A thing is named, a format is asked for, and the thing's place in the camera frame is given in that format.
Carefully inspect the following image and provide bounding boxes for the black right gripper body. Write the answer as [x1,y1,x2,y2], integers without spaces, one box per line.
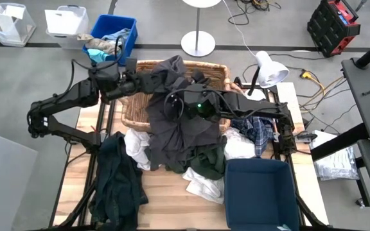
[172,85,221,123]

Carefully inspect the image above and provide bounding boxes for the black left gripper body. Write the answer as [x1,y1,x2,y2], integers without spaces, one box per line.
[133,72,166,94]

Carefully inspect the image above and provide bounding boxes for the dark grey garment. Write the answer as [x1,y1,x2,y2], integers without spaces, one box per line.
[145,55,228,171]

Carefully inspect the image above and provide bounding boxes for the white fuzzy garment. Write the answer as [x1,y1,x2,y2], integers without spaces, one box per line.
[223,127,257,161]

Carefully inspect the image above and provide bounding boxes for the blue plaid shirt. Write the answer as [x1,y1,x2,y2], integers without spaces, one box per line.
[231,115,276,158]

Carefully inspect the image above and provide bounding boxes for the dark denim jeans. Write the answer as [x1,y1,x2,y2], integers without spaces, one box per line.
[88,131,150,231]

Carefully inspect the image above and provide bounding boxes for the woven wicker basket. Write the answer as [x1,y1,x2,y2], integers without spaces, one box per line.
[120,60,247,134]

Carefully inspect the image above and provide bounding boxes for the white floor lamp stand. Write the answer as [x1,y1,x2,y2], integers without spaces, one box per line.
[181,0,222,58]

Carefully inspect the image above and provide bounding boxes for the light blue garment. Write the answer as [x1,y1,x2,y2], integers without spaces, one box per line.
[101,28,131,46]

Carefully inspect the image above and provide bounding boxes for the teal garment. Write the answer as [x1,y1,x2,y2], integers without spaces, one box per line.
[87,47,110,65]

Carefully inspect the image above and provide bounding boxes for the tan garment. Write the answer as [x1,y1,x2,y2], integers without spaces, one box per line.
[77,33,121,56]

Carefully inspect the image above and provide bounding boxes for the dark green muslin garment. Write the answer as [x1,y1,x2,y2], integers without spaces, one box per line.
[165,144,227,181]

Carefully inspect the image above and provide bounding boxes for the blue plastic bin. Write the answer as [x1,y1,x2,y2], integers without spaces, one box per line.
[82,14,138,67]

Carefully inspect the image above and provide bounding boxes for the white desk lamp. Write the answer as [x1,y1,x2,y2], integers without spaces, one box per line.
[244,50,290,101]

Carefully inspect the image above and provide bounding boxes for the clear bin white lid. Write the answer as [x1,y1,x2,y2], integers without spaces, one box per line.
[44,4,89,49]

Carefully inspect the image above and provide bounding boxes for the navy fabric bin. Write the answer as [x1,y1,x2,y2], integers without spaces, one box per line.
[224,158,301,231]

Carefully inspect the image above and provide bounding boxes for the black cart bar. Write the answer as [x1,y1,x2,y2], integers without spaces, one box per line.
[310,123,370,162]

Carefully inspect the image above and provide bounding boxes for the red black tool box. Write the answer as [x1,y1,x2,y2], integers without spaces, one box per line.
[306,0,362,58]

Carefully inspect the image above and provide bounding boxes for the clear plastic bag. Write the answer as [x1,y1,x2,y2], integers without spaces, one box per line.
[310,130,360,182]

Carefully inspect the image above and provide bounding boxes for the clear bin with papers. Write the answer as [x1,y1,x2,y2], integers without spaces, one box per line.
[0,2,37,48]

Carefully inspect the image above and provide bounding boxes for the grey flat panel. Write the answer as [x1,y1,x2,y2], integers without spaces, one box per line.
[0,128,39,231]

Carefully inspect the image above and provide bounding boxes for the white lamp cord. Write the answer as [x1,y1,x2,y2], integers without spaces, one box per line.
[222,0,257,58]

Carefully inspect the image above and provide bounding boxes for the black cable tangle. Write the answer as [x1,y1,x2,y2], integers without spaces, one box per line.
[228,0,282,26]

